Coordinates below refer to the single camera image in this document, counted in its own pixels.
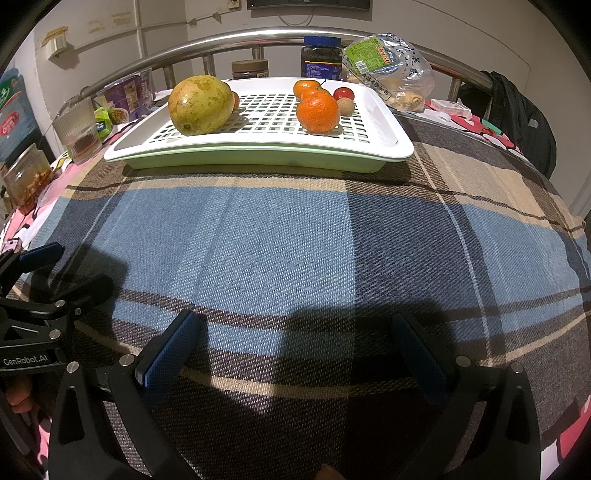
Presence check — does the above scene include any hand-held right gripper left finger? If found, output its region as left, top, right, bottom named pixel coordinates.
left=48, top=308, right=204, bottom=480

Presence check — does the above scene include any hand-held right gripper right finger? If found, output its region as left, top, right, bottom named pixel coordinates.
left=390, top=311, right=541, bottom=480

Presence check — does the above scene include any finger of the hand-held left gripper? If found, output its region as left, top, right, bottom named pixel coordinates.
left=0, top=275, right=114, bottom=345
left=0, top=242, right=65, bottom=297

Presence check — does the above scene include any white slotted tray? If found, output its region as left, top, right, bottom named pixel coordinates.
left=104, top=76, right=415, bottom=174

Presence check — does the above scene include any person's left hand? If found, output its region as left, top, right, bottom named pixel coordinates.
left=4, top=376, right=34, bottom=417

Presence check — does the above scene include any glass jar with food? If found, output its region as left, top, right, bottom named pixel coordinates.
left=2, top=143, right=54, bottom=213

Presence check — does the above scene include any ribbed glass cup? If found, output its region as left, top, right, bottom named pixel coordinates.
left=52, top=97, right=103, bottom=165

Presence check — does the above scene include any blue plastic package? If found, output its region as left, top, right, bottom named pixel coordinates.
left=0, top=69, right=38, bottom=162

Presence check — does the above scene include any green packet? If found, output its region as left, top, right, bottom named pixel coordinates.
left=93, top=107, right=115, bottom=137

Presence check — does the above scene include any plaid blanket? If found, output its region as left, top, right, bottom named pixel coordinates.
left=9, top=108, right=591, bottom=480

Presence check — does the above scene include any purple box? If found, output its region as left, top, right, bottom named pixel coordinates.
left=96, top=68, right=154, bottom=124

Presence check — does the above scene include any large yellow-green pear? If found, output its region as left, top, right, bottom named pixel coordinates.
left=167, top=75, right=235, bottom=137

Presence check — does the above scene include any small white box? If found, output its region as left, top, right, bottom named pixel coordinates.
left=431, top=98, right=474, bottom=121

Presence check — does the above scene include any black backpack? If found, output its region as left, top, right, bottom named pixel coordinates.
left=457, top=70, right=557, bottom=178

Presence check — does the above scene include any brown-lidded jar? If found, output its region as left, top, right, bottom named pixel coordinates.
left=231, top=59, right=269, bottom=80

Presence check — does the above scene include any clear plastic snack bag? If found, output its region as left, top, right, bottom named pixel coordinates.
left=342, top=32, right=435, bottom=114

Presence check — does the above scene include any blue-lidded dark jar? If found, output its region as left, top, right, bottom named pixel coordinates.
left=301, top=34, right=343, bottom=79

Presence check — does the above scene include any wall switch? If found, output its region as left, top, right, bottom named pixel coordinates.
left=42, top=28, right=70, bottom=60

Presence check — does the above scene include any metal bed rail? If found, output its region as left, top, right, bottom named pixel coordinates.
left=58, top=27, right=495, bottom=116

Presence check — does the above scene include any wall-mounted black television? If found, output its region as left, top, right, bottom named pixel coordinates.
left=246, top=0, right=372, bottom=12

